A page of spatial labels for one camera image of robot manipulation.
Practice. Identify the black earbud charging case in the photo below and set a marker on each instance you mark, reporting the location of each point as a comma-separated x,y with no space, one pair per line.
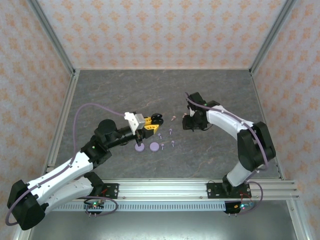
158,117

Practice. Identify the purple earbud charging case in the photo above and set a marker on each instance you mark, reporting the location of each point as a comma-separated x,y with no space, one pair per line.
138,149
154,146

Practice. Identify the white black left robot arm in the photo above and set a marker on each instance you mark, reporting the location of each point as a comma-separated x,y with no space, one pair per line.
57,172

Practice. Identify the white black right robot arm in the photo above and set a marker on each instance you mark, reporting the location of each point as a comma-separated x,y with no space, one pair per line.
255,145

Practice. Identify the controller board with LED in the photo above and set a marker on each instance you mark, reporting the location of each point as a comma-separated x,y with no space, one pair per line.
231,207
95,206

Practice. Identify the grey sheet metal shelf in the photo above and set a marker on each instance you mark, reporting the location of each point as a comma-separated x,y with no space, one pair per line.
162,225

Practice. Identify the white grey left wrist camera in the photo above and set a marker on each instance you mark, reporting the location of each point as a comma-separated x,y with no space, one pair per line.
135,120

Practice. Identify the aluminium side rail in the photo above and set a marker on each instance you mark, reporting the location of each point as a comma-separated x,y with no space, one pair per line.
64,112
264,112

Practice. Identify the wide aluminium base rail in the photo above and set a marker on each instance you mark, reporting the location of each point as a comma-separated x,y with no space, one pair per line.
162,190

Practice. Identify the aluminium frame post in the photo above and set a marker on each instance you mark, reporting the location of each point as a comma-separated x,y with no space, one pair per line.
23,235
53,37
297,222
271,37

